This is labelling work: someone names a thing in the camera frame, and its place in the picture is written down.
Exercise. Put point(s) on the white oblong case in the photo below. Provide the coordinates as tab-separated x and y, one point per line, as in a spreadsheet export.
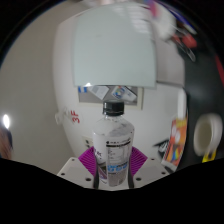
182	101

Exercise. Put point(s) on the clear black-capped drink bottle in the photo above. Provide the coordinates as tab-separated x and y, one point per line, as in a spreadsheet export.
113	150

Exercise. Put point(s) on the red floor number sign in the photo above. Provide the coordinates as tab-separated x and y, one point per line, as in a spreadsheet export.
76	117

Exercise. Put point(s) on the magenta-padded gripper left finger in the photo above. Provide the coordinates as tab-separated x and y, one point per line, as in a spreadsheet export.
75	170

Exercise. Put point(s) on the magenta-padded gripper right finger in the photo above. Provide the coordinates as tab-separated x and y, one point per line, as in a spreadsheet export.
151	168

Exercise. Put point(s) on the grey notice board with papers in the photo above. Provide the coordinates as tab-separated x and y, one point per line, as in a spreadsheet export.
110	96

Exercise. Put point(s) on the black and red tool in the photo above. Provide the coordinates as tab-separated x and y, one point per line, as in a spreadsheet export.
186	41

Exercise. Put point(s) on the large whiteboard on stand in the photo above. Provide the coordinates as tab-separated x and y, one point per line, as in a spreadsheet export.
115	46

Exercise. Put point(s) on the colourful printed book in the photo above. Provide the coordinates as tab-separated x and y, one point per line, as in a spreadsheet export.
176	143

